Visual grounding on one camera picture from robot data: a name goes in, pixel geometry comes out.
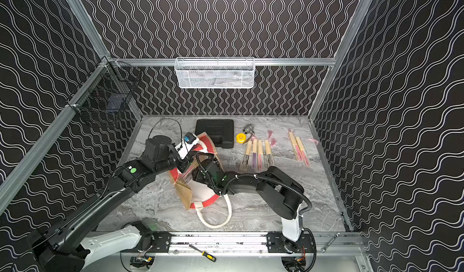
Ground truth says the black wire mesh basket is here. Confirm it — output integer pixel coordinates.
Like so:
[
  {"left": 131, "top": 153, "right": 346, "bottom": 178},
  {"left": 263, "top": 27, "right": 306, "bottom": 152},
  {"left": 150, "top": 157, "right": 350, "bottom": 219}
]
[{"left": 71, "top": 61, "right": 142, "bottom": 128}]

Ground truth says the red jute tote bag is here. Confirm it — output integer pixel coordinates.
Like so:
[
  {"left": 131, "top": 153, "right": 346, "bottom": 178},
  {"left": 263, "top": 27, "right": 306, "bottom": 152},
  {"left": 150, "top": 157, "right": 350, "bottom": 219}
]
[{"left": 169, "top": 132, "right": 232, "bottom": 229}]

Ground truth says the bamboo fan purple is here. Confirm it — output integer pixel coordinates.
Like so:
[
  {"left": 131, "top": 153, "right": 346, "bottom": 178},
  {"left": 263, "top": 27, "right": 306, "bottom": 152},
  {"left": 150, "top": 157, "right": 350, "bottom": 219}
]
[{"left": 251, "top": 139, "right": 258, "bottom": 170}]

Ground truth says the black plastic tool case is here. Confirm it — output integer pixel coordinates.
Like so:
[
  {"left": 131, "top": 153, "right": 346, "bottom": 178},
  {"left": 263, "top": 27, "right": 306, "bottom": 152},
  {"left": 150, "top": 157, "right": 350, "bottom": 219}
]
[{"left": 195, "top": 119, "right": 234, "bottom": 149}]

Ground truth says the bamboo fan pink white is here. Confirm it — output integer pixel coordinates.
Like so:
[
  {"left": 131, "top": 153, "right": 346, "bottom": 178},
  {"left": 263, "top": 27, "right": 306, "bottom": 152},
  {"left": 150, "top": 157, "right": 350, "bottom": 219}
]
[{"left": 288, "top": 130, "right": 302, "bottom": 161}]

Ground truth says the yellow black handled screwdriver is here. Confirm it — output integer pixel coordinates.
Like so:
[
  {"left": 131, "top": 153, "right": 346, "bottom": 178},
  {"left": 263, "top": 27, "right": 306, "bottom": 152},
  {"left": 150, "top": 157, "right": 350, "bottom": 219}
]
[{"left": 188, "top": 244, "right": 216, "bottom": 262}]

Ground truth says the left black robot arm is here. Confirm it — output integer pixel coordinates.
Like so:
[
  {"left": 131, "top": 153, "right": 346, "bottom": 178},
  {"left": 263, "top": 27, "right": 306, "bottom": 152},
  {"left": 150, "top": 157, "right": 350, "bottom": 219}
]
[{"left": 28, "top": 132, "right": 199, "bottom": 272}]

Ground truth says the white wire mesh basket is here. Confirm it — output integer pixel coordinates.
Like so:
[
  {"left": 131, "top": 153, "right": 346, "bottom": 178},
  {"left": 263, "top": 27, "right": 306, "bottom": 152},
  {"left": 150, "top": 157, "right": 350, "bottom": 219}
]
[{"left": 174, "top": 57, "right": 256, "bottom": 89}]

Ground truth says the bamboo fan grey floral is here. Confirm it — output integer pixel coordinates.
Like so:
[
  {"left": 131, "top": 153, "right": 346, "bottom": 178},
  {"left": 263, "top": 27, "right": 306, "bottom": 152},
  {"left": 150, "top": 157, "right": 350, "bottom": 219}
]
[{"left": 265, "top": 130, "right": 277, "bottom": 167}]

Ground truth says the yellow thread seal tape spool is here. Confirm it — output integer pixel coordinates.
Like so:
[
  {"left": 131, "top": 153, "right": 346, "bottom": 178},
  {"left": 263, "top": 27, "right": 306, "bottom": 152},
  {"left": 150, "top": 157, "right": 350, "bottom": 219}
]
[{"left": 236, "top": 133, "right": 248, "bottom": 144}]

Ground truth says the bamboo fan floral white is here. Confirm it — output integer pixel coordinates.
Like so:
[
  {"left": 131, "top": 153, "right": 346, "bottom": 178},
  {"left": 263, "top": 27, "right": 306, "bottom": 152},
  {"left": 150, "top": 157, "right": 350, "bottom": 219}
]
[{"left": 239, "top": 141, "right": 253, "bottom": 172}]

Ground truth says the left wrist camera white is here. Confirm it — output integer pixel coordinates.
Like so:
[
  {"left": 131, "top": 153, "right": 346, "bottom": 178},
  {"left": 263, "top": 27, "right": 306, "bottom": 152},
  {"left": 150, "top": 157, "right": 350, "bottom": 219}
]
[{"left": 175, "top": 132, "right": 199, "bottom": 160}]

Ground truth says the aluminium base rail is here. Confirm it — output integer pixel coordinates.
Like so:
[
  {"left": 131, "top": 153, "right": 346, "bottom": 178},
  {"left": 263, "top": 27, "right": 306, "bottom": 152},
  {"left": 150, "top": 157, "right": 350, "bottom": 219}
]
[{"left": 122, "top": 232, "right": 364, "bottom": 257}]

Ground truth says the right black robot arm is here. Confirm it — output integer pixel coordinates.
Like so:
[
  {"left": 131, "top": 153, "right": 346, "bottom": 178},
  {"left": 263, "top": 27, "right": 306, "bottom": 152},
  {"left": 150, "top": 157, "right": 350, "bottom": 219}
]
[{"left": 192, "top": 159, "right": 312, "bottom": 254}]

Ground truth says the steel ball valve brown handle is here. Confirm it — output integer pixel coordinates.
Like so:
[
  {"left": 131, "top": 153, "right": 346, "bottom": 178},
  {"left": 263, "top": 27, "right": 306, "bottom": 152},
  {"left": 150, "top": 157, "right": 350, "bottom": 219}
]
[{"left": 243, "top": 124, "right": 254, "bottom": 143}]

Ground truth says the bamboo fan pink stripe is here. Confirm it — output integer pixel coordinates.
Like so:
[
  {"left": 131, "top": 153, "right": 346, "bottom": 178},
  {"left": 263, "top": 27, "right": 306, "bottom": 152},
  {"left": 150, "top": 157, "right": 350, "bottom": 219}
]
[{"left": 296, "top": 136, "right": 312, "bottom": 167}]

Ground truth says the aluminium frame corner post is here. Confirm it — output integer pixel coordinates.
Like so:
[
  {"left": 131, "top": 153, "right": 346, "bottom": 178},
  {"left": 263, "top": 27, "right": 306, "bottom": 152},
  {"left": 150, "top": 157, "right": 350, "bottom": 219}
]
[{"left": 308, "top": 0, "right": 373, "bottom": 122}]

